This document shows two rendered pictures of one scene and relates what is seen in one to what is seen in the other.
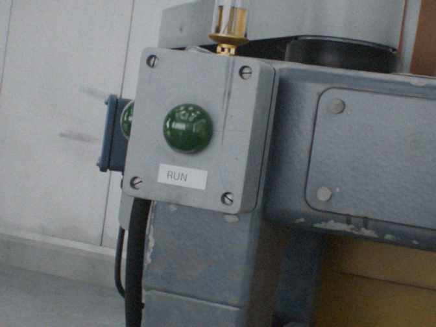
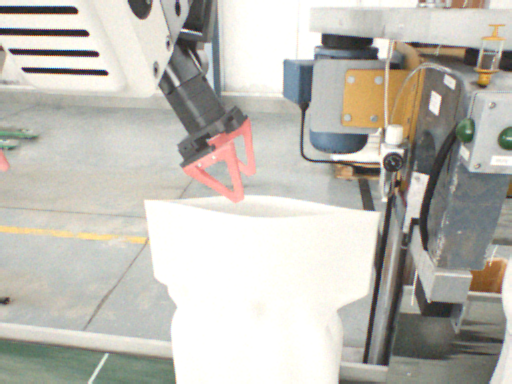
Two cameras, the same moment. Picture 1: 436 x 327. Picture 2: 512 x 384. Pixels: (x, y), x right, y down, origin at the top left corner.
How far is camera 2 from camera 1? 0.43 m
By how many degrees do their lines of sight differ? 24
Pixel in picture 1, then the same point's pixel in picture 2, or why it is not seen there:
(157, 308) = (457, 209)
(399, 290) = not seen: hidden behind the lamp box
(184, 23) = (344, 20)
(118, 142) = (305, 88)
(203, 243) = (484, 179)
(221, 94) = not seen: outside the picture
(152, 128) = (488, 139)
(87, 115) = not seen: hidden behind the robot
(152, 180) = (486, 163)
